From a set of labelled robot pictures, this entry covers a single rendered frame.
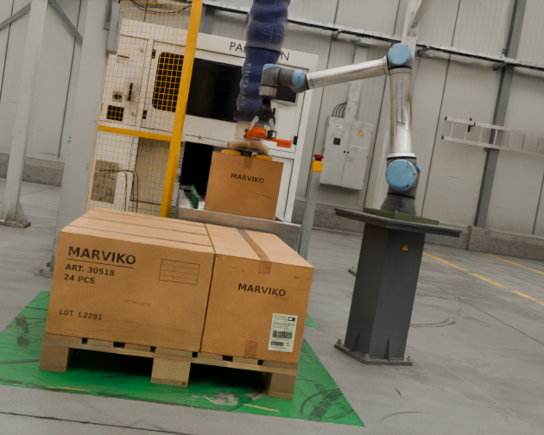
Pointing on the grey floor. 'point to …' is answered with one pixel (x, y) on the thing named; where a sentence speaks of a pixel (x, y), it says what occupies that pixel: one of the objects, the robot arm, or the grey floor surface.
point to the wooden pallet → (168, 362)
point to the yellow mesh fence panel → (173, 113)
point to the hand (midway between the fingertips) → (261, 133)
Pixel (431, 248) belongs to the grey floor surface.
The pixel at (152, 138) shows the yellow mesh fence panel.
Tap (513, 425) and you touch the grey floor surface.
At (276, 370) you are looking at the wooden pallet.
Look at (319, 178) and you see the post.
